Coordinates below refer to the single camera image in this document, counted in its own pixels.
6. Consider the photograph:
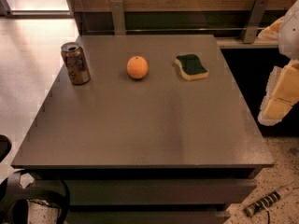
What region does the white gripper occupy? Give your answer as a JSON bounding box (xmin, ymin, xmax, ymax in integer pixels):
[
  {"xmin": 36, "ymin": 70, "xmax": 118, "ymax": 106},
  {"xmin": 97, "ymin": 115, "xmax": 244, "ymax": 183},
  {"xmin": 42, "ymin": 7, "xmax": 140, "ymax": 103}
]
[{"xmin": 258, "ymin": 0, "xmax": 299, "ymax": 126}]

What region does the green and yellow sponge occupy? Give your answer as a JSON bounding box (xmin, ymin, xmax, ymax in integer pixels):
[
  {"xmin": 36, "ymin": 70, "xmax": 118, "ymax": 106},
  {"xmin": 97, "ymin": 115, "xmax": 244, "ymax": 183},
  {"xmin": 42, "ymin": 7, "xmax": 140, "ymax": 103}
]
[{"xmin": 175, "ymin": 54, "xmax": 208, "ymax": 81}]

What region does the orange soda can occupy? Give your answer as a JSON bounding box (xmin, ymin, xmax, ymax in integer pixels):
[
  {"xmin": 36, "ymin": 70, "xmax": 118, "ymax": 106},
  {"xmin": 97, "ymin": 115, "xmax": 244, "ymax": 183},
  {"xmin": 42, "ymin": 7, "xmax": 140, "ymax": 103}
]
[{"xmin": 61, "ymin": 42, "xmax": 91, "ymax": 85}]

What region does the orange fruit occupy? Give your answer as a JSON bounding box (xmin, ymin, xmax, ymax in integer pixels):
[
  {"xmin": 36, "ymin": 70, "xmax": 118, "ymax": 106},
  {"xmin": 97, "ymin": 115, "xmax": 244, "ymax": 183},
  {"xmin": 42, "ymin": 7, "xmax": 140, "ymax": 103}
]
[{"xmin": 127, "ymin": 56, "xmax": 149, "ymax": 79}]

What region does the grey table with drawers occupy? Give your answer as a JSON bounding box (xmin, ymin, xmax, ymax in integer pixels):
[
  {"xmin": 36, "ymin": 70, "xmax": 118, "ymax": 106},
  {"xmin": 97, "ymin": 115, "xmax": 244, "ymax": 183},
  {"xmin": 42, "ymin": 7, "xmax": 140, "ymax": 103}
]
[{"xmin": 13, "ymin": 35, "xmax": 274, "ymax": 224}]

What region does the white power strip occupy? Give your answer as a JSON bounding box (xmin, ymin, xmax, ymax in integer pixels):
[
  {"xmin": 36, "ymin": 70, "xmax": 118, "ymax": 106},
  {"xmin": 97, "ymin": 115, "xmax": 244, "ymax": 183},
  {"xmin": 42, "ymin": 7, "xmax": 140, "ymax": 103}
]
[{"xmin": 244, "ymin": 186, "xmax": 293, "ymax": 217}]

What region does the black chair base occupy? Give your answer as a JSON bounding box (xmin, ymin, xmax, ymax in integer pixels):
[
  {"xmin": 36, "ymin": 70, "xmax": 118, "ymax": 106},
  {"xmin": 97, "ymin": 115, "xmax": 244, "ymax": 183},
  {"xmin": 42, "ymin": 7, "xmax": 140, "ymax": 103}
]
[{"xmin": 0, "ymin": 134, "xmax": 71, "ymax": 224}]

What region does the grey metal bracket right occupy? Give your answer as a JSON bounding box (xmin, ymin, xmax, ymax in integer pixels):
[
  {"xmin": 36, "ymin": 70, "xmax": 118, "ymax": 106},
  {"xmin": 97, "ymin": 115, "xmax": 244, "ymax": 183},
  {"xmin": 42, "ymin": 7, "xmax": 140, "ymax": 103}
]
[{"xmin": 241, "ymin": 0, "xmax": 269, "ymax": 44}]

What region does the grey metal bracket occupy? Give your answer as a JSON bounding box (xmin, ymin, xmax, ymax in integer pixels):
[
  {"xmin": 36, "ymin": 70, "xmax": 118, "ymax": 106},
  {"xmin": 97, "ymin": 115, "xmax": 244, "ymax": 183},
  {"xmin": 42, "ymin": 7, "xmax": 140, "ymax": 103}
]
[
  {"xmin": 241, "ymin": 0, "xmax": 269, "ymax": 44},
  {"xmin": 110, "ymin": 0, "xmax": 126, "ymax": 35}
]

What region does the black power cable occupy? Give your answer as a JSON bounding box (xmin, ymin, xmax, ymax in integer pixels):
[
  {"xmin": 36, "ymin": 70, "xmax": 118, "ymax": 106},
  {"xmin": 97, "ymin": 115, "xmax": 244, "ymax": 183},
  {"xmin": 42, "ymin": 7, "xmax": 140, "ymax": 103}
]
[{"xmin": 261, "ymin": 201, "xmax": 271, "ymax": 224}]

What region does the grey metal bracket left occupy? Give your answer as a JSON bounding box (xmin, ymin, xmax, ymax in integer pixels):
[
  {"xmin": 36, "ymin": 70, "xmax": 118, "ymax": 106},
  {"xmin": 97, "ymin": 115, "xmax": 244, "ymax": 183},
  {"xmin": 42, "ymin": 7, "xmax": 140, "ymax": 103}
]
[{"xmin": 110, "ymin": 0, "xmax": 126, "ymax": 35}]

